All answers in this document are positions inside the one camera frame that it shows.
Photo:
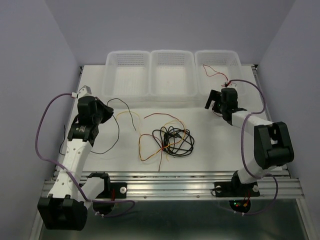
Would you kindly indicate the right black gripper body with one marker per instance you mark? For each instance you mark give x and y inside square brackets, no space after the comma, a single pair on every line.
[218,106]

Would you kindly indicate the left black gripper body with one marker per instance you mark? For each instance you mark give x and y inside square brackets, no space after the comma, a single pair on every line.
[96,118]

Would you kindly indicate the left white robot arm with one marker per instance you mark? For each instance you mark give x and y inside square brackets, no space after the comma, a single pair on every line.
[66,206]

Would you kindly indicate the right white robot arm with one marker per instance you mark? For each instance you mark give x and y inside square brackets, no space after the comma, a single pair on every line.
[272,146]

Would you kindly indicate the right white plastic basket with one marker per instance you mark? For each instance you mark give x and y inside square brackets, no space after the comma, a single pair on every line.
[214,67]

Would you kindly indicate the white plastic basket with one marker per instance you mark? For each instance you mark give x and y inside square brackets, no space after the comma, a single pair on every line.
[214,67]
[126,75]
[172,76]

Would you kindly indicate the left white plastic basket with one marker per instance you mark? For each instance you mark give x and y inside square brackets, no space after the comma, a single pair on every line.
[126,75]

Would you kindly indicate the middle white plastic basket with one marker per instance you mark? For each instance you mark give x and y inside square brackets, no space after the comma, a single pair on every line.
[172,76]

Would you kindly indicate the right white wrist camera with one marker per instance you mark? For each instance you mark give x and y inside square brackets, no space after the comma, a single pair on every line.
[229,84]

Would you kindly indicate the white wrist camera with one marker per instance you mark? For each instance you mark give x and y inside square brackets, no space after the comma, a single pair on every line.
[229,84]
[84,91]

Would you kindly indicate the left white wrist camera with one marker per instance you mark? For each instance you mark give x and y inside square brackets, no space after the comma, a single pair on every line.
[84,91]

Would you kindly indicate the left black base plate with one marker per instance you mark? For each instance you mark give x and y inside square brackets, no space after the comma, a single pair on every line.
[117,190]

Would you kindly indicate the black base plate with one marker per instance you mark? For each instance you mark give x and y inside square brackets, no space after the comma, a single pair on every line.
[227,189]
[117,190]

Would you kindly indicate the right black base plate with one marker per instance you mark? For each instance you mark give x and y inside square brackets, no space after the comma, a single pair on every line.
[227,189]

